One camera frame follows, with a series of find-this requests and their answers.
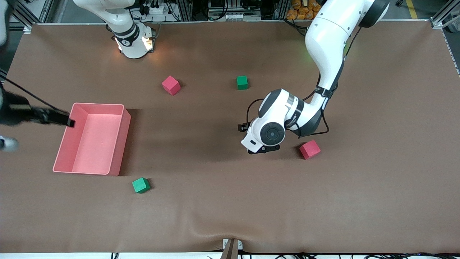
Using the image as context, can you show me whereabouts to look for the pink plastic bin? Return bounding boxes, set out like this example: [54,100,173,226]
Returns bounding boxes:
[52,103,132,177]

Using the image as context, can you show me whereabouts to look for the red foam cube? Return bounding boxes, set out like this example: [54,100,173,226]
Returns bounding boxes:
[161,76,181,96]
[299,140,321,160]

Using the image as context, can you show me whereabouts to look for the brown table cover sheet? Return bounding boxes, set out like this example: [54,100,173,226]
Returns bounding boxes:
[0,21,460,254]

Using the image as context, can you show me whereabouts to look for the grey terminal block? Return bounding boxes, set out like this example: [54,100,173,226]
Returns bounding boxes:
[208,12,261,22]

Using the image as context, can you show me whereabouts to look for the orange snack bags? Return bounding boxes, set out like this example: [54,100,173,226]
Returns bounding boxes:
[286,0,319,21]

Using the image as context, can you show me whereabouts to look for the white power strip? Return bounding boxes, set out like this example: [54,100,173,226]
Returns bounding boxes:
[140,2,166,15]

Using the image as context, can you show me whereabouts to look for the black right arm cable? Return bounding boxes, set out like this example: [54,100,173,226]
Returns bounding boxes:
[0,76,69,115]

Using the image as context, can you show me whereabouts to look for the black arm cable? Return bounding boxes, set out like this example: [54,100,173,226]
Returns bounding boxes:
[246,22,363,139]
[0,76,69,115]

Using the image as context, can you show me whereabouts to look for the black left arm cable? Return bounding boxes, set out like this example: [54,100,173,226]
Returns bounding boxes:
[246,22,363,139]

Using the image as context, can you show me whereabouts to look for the aluminium frame post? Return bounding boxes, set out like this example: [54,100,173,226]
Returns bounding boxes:
[429,0,460,30]
[7,0,53,33]

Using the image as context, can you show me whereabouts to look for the metal table edge bracket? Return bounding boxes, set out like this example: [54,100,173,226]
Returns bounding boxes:
[220,238,244,259]

